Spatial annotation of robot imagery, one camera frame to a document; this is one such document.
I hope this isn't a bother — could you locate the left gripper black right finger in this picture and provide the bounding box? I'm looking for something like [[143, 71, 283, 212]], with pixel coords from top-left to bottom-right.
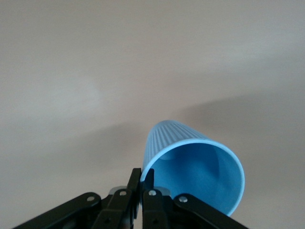
[[142, 168, 251, 229]]

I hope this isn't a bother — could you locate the blue ribbed plastic cup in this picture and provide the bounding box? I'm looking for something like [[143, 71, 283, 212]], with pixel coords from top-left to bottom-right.
[[140, 120, 245, 217]]

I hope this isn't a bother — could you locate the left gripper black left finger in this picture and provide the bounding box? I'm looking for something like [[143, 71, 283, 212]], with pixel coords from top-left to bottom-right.
[[14, 168, 142, 229]]

